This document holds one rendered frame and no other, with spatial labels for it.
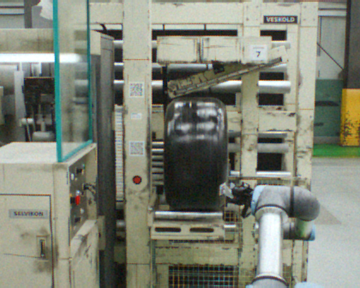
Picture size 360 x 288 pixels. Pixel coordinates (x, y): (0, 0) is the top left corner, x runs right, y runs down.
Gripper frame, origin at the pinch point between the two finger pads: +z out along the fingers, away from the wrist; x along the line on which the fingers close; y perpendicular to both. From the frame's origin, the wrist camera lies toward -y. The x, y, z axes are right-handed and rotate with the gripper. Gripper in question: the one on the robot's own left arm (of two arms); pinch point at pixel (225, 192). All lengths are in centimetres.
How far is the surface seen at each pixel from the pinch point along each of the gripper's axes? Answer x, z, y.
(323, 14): -778, 556, -176
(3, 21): -248, 965, -63
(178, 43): -30, 56, 57
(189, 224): 15.2, 12.9, -15.1
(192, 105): -7.3, 23.3, 36.7
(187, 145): 8.2, 11.7, 25.6
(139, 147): 16.4, 41.2, 19.8
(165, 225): 24.4, 19.9, -13.7
